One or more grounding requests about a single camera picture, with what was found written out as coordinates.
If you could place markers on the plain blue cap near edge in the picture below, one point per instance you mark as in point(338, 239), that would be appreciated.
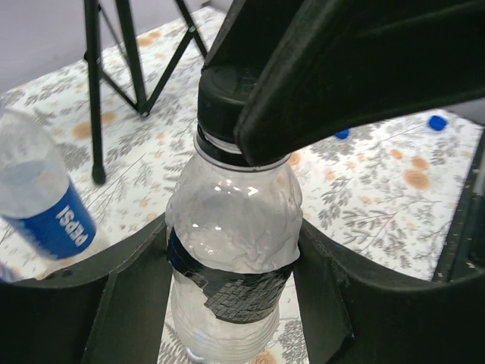
point(437, 122)

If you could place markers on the plain blue bottle cap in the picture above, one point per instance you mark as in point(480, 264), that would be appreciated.
point(342, 134)

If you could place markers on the small black bottle cap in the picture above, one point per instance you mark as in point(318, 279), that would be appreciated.
point(223, 92)

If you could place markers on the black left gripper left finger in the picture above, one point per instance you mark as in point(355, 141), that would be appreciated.
point(109, 308)

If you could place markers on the black table front rail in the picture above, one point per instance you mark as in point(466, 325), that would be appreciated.
point(463, 251)

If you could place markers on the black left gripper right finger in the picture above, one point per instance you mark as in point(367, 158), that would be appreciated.
point(356, 311)

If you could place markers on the Pepsi bottle text label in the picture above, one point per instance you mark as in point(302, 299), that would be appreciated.
point(38, 198)

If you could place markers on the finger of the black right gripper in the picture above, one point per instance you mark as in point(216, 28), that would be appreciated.
point(242, 34)
point(333, 65)

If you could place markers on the floral tablecloth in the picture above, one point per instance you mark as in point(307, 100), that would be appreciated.
point(387, 192)

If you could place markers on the small black-label clear bottle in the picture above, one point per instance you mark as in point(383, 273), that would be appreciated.
point(232, 242)

